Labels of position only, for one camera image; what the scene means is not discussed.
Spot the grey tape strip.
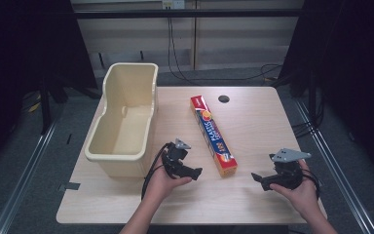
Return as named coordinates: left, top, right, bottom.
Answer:
left=57, top=181, right=82, bottom=192

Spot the red and blue plastic wrap box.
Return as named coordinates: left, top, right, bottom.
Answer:
left=189, top=95, right=239, bottom=178

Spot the white wall socket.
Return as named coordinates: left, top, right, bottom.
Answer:
left=162, top=0, right=186, bottom=11

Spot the cream plastic bin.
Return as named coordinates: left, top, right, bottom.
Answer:
left=84, top=62, right=160, bottom=179

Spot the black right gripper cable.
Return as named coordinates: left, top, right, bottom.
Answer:
left=301, top=168, right=322, bottom=200

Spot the metal floor rail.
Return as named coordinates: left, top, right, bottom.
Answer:
left=0, top=120, right=58, bottom=234
left=294, top=98, right=374, bottom=234

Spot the black metal stand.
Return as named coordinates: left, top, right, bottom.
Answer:
left=40, top=76, right=54, bottom=136

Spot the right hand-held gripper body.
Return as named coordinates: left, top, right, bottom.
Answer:
left=261, top=148, right=313, bottom=191

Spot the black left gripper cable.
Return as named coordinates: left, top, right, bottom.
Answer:
left=140, top=141, right=173, bottom=201

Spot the person's right hand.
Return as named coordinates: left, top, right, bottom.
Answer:
left=269, top=158, right=321, bottom=222

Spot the person's left hand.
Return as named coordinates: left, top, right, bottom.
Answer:
left=143, top=155, right=193, bottom=204

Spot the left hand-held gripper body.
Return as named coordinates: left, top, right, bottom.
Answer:
left=161, top=138, right=193, bottom=179

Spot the black curtain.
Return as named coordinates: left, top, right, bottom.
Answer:
left=0, top=0, right=99, bottom=183
left=277, top=0, right=374, bottom=183

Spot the black horizontal bar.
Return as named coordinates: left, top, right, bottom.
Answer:
left=73, top=9, right=304, bottom=20

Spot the black wall cable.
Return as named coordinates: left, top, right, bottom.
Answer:
left=167, top=17, right=284, bottom=83

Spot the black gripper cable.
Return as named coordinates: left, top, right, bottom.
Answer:
left=301, top=168, right=322, bottom=200
left=140, top=141, right=173, bottom=201

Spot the black floor cable bundle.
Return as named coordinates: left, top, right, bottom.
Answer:
left=291, top=94, right=325, bottom=139

